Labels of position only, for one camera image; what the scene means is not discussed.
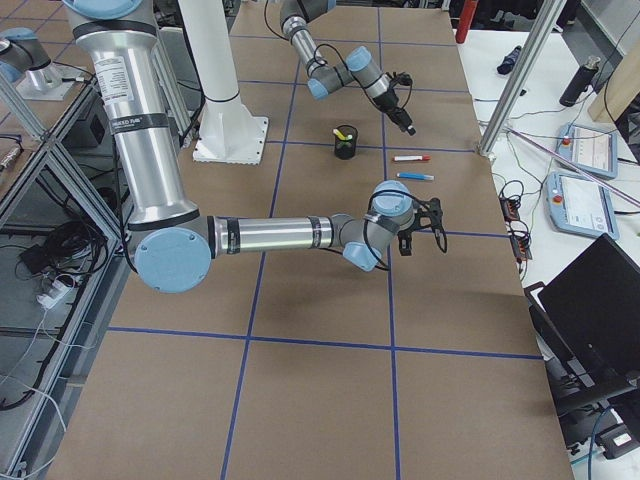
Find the black water bottle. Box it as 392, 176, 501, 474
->
559, 55, 601, 107

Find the red capped white marker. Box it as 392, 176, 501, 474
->
392, 155, 431, 163

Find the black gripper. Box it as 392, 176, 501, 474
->
374, 88, 416, 135
397, 200, 425, 256

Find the green marker pen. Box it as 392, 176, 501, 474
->
338, 134, 353, 150

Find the black mesh pen holder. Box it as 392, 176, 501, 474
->
332, 124, 358, 160

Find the aluminium frame post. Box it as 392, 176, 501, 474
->
477, 0, 566, 157

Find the near blue teach pendant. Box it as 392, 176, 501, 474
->
545, 172, 620, 240

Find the blue teach pendant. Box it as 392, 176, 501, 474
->
556, 123, 618, 180
545, 172, 620, 240

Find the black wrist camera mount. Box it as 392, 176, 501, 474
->
421, 198, 448, 253

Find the far blue teach pendant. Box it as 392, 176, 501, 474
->
556, 123, 618, 180

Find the blue marker pen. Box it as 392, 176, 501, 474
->
396, 172, 435, 182

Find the yellow marker pen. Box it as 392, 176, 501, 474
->
332, 128, 348, 141

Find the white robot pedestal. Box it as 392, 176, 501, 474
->
179, 0, 269, 165

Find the black laptop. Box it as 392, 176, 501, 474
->
539, 234, 639, 375

